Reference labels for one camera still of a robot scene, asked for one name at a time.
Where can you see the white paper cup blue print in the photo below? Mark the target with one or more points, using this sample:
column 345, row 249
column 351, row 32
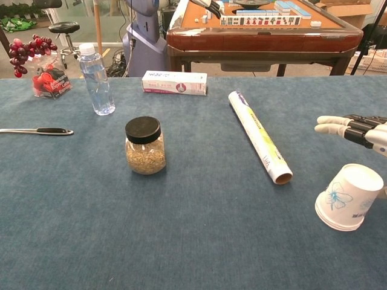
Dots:
column 347, row 199

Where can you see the white toothpaste box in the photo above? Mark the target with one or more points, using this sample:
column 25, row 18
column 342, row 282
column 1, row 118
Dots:
column 169, row 83

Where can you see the brown mahjong table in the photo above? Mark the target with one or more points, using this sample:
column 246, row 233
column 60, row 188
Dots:
column 260, row 42

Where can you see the white plastic crate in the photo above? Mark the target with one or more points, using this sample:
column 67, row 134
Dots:
column 373, row 62

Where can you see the dark red grape bunch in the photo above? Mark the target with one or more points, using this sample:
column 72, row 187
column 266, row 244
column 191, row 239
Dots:
column 21, row 52

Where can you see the cling film roll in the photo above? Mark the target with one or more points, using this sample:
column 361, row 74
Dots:
column 260, row 136

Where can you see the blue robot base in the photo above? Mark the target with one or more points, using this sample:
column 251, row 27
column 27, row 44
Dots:
column 145, row 45

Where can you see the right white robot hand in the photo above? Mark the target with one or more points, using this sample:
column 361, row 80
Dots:
column 359, row 130

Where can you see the cardboard box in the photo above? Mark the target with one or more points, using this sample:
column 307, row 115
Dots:
column 350, row 12

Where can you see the green bag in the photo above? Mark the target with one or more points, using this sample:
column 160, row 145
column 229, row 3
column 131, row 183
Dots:
column 15, row 24

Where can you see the black robot hand on mahjong table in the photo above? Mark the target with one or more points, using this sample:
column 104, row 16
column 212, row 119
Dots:
column 213, row 7

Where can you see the wooden pole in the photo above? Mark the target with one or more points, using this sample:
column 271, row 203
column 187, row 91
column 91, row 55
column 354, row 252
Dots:
column 98, row 27

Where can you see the clear plastic water bottle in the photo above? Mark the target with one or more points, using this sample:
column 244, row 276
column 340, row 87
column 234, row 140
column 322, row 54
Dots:
column 96, row 84

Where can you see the single white mahjong tile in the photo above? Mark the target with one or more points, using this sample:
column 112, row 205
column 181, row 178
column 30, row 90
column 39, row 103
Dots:
column 315, row 24

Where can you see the grain jar black lid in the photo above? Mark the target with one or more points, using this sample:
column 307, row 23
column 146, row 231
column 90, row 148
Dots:
column 145, row 151

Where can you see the black tripod stand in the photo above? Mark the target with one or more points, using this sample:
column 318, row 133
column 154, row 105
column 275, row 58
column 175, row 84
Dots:
column 367, row 39

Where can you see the row of mahjong tiles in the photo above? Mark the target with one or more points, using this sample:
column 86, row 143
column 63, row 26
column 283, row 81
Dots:
column 260, row 20

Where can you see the black round stool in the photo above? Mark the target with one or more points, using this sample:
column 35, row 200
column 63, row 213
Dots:
column 64, row 27

